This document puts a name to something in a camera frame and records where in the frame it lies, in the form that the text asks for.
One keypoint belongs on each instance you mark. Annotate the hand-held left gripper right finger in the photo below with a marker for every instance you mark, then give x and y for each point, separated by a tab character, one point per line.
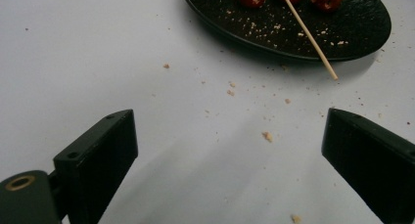
368	158

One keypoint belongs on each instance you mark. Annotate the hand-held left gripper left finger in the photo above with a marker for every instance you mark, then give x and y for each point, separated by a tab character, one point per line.
98	162

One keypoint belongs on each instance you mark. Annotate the thin wooden skewer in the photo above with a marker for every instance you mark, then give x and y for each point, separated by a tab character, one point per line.
310	36

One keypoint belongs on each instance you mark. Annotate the black textured round plate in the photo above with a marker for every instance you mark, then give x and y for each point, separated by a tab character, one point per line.
284	35

